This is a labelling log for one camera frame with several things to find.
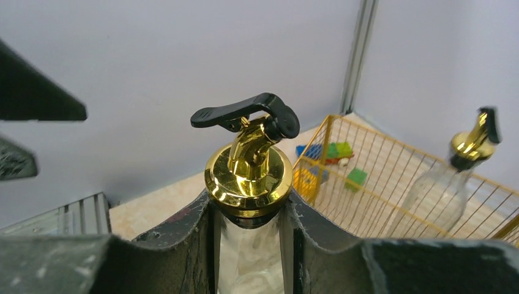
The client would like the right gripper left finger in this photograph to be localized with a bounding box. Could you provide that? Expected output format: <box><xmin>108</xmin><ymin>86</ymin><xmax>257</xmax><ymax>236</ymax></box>
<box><xmin>1</xmin><ymin>192</ymin><xmax>215</xmax><ymax>293</ymax></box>

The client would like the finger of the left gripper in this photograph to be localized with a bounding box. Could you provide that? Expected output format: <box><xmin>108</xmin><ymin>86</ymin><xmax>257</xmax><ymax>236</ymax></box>
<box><xmin>1</xmin><ymin>40</ymin><xmax>88</xmax><ymax>181</ymax></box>

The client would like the blue toy block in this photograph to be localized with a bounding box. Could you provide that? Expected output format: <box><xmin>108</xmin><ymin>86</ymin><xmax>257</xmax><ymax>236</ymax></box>
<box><xmin>295</xmin><ymin>144</ymin><xmax>329</xmax><ymax>160</ymax></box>

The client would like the gold wire basket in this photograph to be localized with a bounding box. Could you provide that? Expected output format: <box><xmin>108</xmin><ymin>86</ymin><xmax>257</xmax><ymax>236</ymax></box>
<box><xmin>294</xmin><ymin>114</ymin><xmax>518</xmax><ymax>246</ymax></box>

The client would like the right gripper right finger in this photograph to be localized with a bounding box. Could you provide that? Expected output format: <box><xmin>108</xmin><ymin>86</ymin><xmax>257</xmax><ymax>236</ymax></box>
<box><xmin>280</xmin><ymin>191</ymin><xmax>518</xmax><ymax>293</ymax></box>

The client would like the glass oil bottle dark liquid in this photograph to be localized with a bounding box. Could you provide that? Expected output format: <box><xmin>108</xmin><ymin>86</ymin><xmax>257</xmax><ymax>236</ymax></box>
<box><xmin>387</xmin><ymin>106</ymin><xmax>501</xmax><ymax>238</ymax></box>

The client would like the green toy block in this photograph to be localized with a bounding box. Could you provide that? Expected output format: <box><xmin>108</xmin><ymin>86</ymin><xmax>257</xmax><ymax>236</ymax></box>
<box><xmin>345</xmin><ymin>168</ymin><xmax>367</xmax><ymax>193</ymax></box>

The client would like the green lego brick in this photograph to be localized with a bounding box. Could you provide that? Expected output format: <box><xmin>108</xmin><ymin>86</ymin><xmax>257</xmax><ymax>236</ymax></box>
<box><xmin>326</xmin><ymin>142</ymin><xmax>354</xmax><ymax>159</ymax></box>

